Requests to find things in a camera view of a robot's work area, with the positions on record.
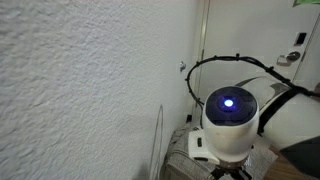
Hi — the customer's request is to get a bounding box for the black door keypad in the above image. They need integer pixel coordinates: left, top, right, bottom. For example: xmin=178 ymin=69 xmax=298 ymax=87
xmin=293 ymin=31 xmax=308 ymax=47

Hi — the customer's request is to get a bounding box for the white door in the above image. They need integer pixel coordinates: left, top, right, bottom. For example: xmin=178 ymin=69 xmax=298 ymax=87
xmin=203 ymin=0 xmax=320 ymax=111

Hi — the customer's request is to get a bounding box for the silver door handle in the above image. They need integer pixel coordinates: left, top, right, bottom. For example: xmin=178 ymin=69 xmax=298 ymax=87
xmin=276 ymin=50 xmax=301 ymax=66

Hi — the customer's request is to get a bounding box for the white door frame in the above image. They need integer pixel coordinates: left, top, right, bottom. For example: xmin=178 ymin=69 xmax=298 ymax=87
xmin=190 ymin=0 xmax=212 ymax=121

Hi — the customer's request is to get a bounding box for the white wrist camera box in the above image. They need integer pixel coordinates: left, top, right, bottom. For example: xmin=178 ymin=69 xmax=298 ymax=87
xmin=188 ymin=129 xmax=222 ymax=166

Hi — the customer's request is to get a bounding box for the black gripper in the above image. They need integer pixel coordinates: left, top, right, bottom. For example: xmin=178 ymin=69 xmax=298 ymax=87
xmin=209 ymin=163 xmax=253 ymax=180

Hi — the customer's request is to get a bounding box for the green paper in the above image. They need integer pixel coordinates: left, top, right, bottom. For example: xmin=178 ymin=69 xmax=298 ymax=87
xmin=292 ymin=0 xmax=320 ymax=8

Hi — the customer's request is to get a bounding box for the round metal wall door stop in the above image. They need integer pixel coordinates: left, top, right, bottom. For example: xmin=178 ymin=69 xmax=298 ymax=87
xmin=178 ymin=60 xmax=187 ymax=73

